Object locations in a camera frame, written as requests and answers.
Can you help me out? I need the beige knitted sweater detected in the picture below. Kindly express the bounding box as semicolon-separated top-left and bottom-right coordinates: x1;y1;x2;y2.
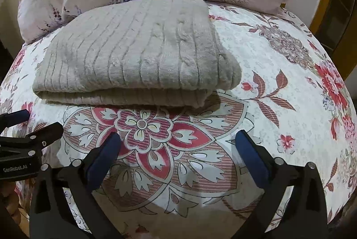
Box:
33;0;241;108

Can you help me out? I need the floral quilted bedspread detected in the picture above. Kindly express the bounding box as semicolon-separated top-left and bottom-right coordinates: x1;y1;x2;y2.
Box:
1;4;356;238

